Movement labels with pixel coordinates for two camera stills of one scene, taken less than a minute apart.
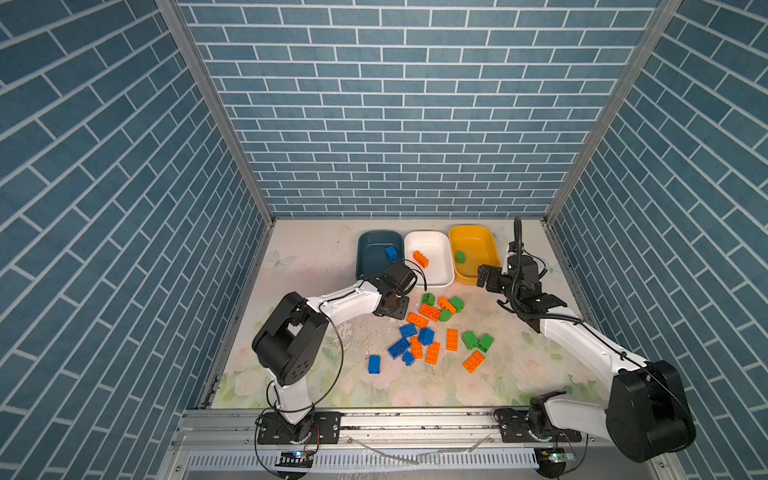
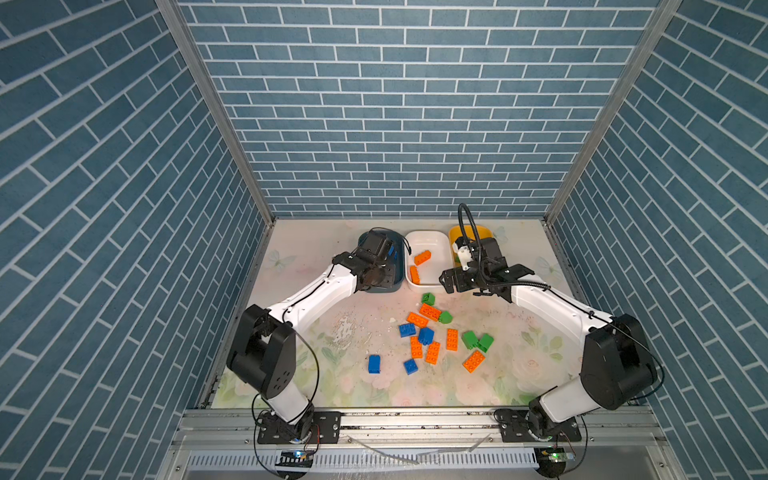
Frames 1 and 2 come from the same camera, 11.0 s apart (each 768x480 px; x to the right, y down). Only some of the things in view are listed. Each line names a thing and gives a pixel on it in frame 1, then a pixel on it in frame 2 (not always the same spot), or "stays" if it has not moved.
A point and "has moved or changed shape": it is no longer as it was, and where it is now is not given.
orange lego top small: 445,304 has moved or changed shape
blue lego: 408,330 stays
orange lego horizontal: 422,260 has moved or changed shape
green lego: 470,340 stays
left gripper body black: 399,306 -> 383,274
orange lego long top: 429,312 stays
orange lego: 417,320 stays
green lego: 485,342 stays
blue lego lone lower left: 374,364 stays
